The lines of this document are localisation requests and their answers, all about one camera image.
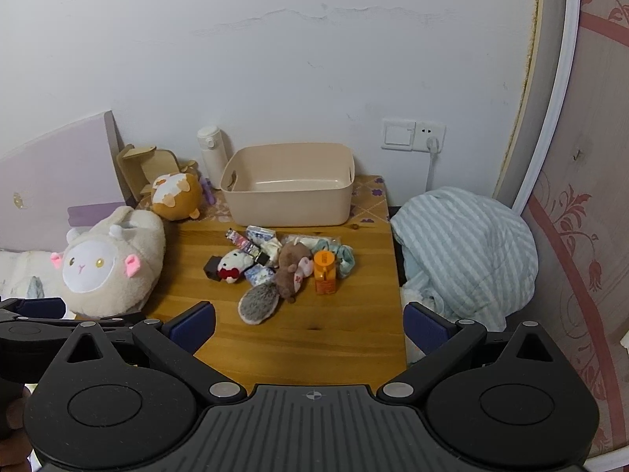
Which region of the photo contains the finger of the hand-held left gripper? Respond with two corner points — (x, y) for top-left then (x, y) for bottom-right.
(0, 297), (79, 337)

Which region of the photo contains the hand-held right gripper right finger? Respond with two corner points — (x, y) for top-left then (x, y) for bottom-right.
(376, 301), (566, 399)

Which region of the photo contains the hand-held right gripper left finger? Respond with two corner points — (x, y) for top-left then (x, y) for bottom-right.
(59, 301), (248, 399)

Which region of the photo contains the grey hedgehog plush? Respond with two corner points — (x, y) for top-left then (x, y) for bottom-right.
(238, 282), (281, 325)

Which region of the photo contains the white plush with red bow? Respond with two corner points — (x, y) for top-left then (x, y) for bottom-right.
(217, 250), (254, 284)

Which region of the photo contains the blue white tissue pack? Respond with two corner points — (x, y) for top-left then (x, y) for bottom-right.
(244, 264), (276, 287)
(246, 225), (276, 245)

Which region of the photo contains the dark printed packet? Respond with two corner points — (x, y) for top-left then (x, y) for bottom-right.
(225, 229), (269, 264)

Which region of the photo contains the teal scrunchie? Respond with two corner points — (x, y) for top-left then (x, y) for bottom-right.
(314, 239), (355, 277)

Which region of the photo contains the brown plush mouse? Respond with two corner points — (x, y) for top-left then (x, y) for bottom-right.
(274, 243), (315, 304)

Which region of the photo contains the small orange bottle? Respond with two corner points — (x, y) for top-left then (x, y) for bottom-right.
(313, 250), (339, 296)

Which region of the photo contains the clear packet of cotton pads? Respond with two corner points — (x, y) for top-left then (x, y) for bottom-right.
(282, 233), (340, 250)

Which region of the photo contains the beige plastic storage container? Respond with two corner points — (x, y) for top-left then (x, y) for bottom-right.
(219, 144), (356, 227)

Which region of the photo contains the person's left hand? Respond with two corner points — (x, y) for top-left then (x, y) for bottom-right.
(0, 393), (33, 472)

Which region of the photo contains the white printed cloth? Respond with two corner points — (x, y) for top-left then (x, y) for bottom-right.
(0, 250), (74, 302)

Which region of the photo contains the cream sheep plush toy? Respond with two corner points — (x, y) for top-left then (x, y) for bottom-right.
(50, 205), (167, 319)

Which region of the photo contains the striped pale blue blanket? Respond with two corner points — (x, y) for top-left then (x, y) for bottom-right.
(390, 187), (539, 361)

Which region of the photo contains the purple book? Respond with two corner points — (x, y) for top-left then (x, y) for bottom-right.
(67, 203), (129, 230)

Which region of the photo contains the orange round plush toy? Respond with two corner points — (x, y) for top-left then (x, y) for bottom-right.
(150, 171), (204, 222)

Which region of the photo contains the pale purple board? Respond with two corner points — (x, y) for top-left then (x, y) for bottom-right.
(0, 111), (136, 251)

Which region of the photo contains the plywood stand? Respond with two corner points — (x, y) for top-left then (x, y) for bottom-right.
(116, 144), (200, 202)

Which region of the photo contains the white insulated bottle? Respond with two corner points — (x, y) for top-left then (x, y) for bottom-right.
(197, 127), (228, 192)

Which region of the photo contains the white power cable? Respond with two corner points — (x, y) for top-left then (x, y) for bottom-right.
(423, 152), (438, 192)

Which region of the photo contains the white wall switch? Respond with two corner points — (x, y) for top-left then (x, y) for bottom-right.
(381, 118), (416, 151)

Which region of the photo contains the white wall socket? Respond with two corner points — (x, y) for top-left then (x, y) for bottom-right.
(413, 122), (447, 154)

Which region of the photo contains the white door frame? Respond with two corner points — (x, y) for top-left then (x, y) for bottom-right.
(491, 0), (583, 210)

